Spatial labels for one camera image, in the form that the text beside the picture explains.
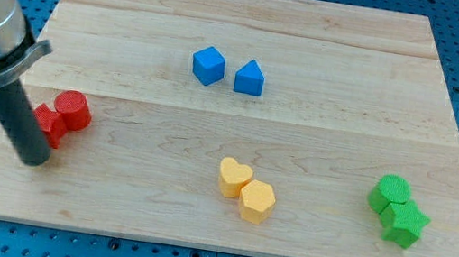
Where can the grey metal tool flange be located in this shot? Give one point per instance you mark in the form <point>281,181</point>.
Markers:
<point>8,68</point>

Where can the light wooden board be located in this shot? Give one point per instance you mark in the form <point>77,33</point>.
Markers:
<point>350,94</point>

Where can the red star block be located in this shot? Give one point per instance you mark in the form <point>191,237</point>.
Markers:
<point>52,125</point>

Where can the green cylinder block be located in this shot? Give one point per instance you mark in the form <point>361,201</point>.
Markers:
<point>390,189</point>

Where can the blue cube block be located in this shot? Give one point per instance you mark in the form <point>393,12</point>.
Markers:
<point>208,65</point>

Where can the green star block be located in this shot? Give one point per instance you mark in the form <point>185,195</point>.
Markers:
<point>403,223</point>

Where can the yellow hexagon block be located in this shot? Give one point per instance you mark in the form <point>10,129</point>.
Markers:
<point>256,201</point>

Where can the red cylinder block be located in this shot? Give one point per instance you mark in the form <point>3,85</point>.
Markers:
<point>74,110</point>

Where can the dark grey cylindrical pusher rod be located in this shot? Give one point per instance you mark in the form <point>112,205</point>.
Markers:
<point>21,126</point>

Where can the blue triangle block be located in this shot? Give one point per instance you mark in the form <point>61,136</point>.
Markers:
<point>249,79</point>

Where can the yellow heart block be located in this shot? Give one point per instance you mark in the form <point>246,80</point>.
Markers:
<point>233,176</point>

